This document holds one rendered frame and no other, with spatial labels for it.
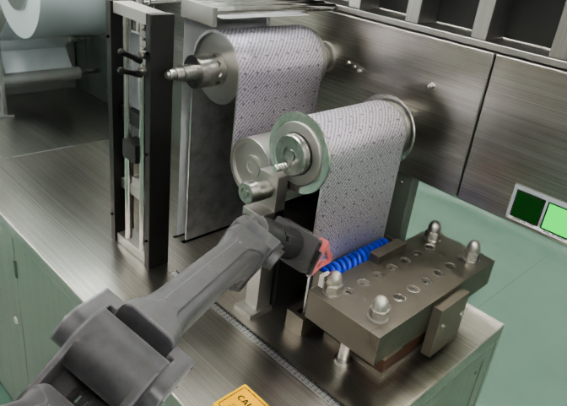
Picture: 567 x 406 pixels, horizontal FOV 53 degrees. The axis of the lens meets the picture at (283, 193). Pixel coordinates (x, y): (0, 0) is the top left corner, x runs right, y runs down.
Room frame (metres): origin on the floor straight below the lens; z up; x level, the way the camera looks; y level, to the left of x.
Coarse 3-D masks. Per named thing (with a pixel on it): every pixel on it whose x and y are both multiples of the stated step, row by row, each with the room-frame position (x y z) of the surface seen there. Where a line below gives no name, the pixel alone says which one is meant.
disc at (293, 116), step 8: (288, 112) 0.96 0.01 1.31; (296, 112) 0.95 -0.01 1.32; (280, 120) 0.97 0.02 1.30; (288, 120) 0.96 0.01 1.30; (296, 120) 0.94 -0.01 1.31; (304, 120) 0.93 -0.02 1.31; (312, 120) 0.92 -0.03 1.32; (312, 128) 0.92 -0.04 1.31; (320, 128) 0.91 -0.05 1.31; (272, 136) 0.98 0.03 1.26; (320, 136) 0.91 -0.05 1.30; (272, 144) 0.98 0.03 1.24; (320, 144) 0.90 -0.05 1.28; (272, 152) 0.98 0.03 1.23; (328, 152) 0.89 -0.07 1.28; (272, 160) 0.98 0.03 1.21; (328, 160) 0.89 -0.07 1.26; (328, 168) 0.89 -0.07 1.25; (320, 176) 0.90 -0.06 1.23; (288, 184) 0.94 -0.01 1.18; (312, 184) 0.91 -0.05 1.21; (320, 184) 0.89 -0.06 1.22; (304, 192) 0.92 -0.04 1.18
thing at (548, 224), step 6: (552, 204) 0.94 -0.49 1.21; (552, 210) 0.94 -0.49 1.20; (558, 210) 0.94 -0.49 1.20; (564, 210) 0.93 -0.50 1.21; (546, 216) 0.95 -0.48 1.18; (552, 216) 0.94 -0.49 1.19; (558, 216) 0.93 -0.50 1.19; (564, 216) 0.93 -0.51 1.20; (546, 222) 0.94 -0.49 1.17; (552, 222) 0.94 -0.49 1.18; (558, 222) 0.93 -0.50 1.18; (564, 222) 0.92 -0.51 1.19; (546, 228) 0.94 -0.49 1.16; (552, 228) 0.94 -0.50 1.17; (558, 228) 0.93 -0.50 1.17; (564, 228) 0.92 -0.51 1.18; (558, 234) 0.93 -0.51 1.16; (564, 234) 0.92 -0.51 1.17
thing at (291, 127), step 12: (396, 108) 1.11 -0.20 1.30; (288, 132) 0.95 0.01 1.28; (300, 132) 0.93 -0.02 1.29; (312, 132) 0.92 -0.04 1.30; (312, 144) 0.91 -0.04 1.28; (312, 156) 0.91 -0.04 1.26; (312, 168) 0.90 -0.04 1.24; (288, 180) 0.94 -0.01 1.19; (300, 180) 0.92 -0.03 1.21; (312, 180) 0.90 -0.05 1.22
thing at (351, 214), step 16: (368, 176) 1.00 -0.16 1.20; (384, 176) 1.04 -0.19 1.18; (320, 192) 0.90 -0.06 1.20; (336, 192) 0.93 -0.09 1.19; (352, 192) 0.96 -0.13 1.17; (368, 192) 1.00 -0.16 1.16; (384, 192) 1.05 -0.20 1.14; (320, 208) 0.90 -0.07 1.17; (336, 208) 0.93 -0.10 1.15; (352, 208) 0.97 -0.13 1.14; (368, 208) 1.01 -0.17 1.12; (384, 208) 1.05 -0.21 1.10; (320, 224) 0.91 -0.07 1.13; (336, 224) 0.94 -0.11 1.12; (352, 224) 0.98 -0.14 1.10; (368, 224) 1.02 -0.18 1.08; (384, 224) 1.06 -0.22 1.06; (336, 240) 0.95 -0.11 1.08; (352, 240) 0.99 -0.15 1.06; (368, 240) 1.03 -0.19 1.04; (336, 256) 0.95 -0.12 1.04
